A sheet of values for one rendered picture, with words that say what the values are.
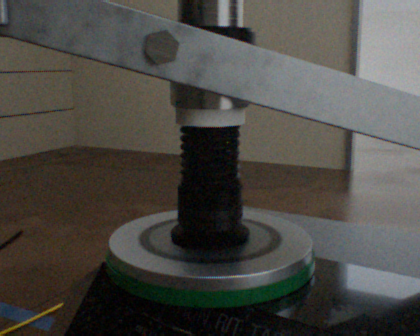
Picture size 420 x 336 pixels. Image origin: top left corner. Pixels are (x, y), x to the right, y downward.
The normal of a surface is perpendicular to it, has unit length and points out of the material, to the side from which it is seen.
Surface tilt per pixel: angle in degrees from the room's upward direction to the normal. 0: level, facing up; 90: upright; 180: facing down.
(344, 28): 90
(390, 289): 0
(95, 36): 90
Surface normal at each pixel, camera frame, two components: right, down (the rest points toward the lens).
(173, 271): 0.00, -0.98
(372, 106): 0.21, 0.20
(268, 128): -0.45, 0.18
